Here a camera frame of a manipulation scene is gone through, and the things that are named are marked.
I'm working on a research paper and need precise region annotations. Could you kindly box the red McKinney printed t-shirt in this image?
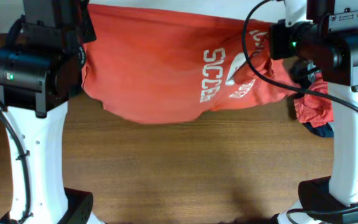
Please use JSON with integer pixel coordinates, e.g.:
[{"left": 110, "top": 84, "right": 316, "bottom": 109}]
[{"left": 294, "top": 73, "right": 334, "bottom": 128}]

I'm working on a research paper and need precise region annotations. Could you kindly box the right black camera cable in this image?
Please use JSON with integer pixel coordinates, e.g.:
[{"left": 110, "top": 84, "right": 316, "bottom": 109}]
[{"left": 241, "top": 0, "right": 358, "bottom": 217}]

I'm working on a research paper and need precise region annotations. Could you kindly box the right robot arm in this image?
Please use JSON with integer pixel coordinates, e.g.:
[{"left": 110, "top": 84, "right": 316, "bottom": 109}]
[{"left": 270, "top": 1, "right": 358, "bottom": 223}]

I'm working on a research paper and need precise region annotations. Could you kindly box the plain orange t-shirt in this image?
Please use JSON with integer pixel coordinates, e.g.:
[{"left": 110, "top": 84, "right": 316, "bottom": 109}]
[{"left": 83, "top": 4, "right": 293, "bottom": 124}]

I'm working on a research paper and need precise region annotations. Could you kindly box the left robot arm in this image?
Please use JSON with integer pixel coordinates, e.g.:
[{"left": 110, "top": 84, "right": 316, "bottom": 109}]
[{"left": 0, "top": 0, "right": 99, "bottom": 224}]

